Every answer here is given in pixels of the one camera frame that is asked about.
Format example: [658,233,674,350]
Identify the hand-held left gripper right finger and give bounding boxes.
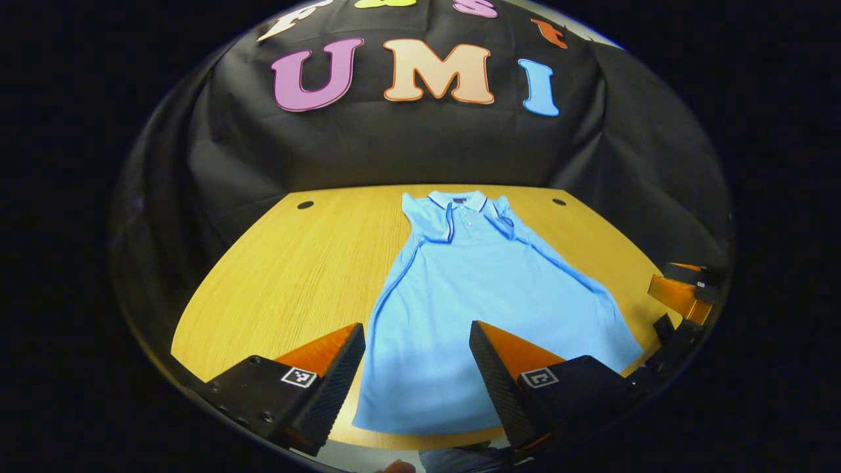
[468,320,648,454]

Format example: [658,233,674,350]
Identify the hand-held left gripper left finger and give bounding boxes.
[197,322,367,457]

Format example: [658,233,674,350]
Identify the light blue T-shirt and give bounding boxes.
[352,189,645,438]

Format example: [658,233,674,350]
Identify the person's dark blue clothing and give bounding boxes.
[419,444,526,473]

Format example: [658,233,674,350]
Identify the black backdrop cloth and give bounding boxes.
[108,0,733,369]

